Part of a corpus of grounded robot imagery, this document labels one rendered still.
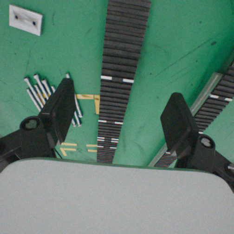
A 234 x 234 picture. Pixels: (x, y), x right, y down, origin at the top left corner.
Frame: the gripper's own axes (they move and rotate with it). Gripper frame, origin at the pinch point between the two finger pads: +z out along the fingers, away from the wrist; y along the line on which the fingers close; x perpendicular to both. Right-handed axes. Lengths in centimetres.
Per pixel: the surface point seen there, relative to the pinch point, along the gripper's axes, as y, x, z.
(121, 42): -0.4, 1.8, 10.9
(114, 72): -0.8, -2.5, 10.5
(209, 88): 17.4, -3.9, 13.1
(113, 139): 0.8, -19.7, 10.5
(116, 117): 0.6, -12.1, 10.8
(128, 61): 1.0, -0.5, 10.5
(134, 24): 0.9, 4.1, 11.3
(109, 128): -0.4, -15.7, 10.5
